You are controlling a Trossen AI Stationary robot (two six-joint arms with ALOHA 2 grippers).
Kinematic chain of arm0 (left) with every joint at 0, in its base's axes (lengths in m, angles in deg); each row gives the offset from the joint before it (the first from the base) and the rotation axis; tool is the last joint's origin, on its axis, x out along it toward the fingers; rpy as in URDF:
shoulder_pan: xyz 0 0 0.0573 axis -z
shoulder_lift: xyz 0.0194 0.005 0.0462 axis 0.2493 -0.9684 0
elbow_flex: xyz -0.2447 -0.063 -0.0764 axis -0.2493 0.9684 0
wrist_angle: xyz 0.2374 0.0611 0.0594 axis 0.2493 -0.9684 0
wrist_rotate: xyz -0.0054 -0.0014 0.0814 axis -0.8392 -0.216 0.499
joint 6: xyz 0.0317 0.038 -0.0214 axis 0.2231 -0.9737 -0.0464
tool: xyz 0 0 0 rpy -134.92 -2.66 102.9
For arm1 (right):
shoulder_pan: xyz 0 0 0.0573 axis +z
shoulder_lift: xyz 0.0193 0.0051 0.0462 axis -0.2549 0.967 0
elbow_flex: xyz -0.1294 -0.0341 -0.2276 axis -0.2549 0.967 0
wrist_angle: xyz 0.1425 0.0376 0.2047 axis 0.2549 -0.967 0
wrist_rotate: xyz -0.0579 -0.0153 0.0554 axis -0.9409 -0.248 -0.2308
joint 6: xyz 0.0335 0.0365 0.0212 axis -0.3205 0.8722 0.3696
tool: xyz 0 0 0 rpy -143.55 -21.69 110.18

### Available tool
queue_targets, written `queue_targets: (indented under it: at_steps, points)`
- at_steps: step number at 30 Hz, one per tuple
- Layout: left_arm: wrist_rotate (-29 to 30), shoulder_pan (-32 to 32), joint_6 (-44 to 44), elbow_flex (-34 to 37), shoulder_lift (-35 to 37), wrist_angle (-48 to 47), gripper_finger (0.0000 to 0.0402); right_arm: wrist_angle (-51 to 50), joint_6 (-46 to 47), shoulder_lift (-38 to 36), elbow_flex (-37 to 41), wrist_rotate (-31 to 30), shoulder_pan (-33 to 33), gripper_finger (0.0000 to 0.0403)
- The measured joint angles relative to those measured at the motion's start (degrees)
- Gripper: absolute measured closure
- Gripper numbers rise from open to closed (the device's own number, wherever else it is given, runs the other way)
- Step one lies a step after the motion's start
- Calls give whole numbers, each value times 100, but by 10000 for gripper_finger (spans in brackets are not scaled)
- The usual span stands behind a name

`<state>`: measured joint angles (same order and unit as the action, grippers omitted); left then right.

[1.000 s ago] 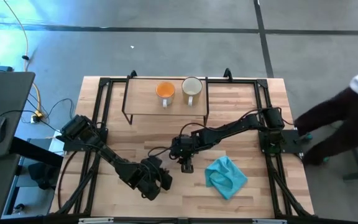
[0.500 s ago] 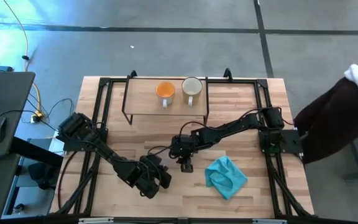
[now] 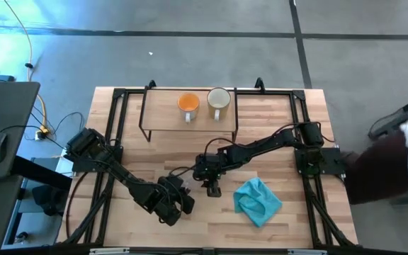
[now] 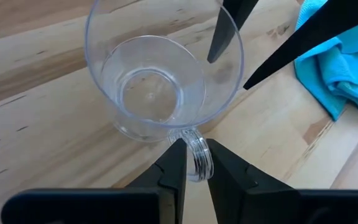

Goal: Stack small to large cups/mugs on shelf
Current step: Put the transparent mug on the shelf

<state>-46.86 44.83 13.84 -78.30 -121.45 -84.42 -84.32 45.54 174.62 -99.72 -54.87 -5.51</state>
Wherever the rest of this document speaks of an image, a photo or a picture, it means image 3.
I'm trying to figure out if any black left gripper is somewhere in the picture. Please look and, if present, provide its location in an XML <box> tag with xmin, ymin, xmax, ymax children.
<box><xmin>153</xmin><ymin>191</ymin><xmax>196</xmax><ymax>227</ymax></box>

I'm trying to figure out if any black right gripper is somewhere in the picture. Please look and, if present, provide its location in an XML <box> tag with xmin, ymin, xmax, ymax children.
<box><xmin>192</xmin><ymin>152</ymin><xmax>228</xmax><ymax>198</ymax></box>

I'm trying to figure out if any small yellow mug orange inside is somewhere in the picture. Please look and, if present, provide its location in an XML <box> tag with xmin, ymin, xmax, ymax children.
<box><xmin>176</xmin><ymin>92</ymin><xmax>201</xmax><ymax>124</ymax></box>

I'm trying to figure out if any large yellow mug white inside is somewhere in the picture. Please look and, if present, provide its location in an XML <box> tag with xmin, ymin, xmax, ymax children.
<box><xmin>206</xmin><ymin>86</ymin><xmax>232</xmax><ymax>122</ymax></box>

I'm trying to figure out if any teal cloth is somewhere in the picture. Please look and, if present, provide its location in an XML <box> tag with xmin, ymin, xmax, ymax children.
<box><xmin>232</xmin><ymin>176</ymin><xmax>283</xmax><ymax>228</ymax></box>

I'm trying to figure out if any black object under desk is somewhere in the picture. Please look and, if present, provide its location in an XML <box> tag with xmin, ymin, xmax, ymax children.
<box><xmin>32</xmin><ymin>183</ymin><xmax>69</xmax><ymax>217</ymax></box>

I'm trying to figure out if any yellow power plug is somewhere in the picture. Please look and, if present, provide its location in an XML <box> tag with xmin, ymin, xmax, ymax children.
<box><xmin>35</xmin><ymin>124</ymin><xmax>52</xmax><ymax>137</ymax></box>

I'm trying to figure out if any caster wheel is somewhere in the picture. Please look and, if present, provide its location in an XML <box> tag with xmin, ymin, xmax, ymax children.
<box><xmin>14</xmin><ymin>230</ymin><xmax>30</xmax><ymax>244</ymax></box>

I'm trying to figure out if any person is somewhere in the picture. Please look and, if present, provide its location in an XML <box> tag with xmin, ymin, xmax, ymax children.
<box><xmin>341</xmin><ymin>117</ymin><xmax>408</xmax><ymax>207</ymax></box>

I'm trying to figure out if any grey desk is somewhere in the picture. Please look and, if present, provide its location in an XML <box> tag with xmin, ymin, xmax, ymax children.
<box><xmin>0</xmin><ymin>74</ymin><xmax>74</xmax><ymax>251</ymax></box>

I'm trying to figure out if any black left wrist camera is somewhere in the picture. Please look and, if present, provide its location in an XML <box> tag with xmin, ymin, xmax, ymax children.
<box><xmin>157</xmin><ymin>175</ymin><xmax>186</xmax><ymax>195</ymax></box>

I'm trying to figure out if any white frame bracket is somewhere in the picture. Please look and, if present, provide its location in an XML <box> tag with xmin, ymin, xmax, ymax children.
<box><xmin>288</xmin><ymin>249</ymin><xmax>328</xmax><ymax>255</ymax></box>
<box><xmin>89</xmin><ymin>247</ymin><xmax>131</xmax><ymax>255</ymax></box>

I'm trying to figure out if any black metal table frame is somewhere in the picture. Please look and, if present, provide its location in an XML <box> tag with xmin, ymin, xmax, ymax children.
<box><xmin>62</xmin><ymin>78</ymin><xmax>359</xmax><ymax>249</ymax></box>

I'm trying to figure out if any black floor cable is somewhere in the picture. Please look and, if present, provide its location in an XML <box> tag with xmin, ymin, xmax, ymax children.
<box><xmin>52</xmin><ymin>110</ymin><xmax>86</xmax><ymax>138</ymax></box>

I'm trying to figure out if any yellow floor cable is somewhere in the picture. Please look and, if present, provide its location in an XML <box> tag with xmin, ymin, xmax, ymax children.
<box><xmin>2</xmin><ymin>0</ymin><xmax>51</xmax><ymax>135</ymax></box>

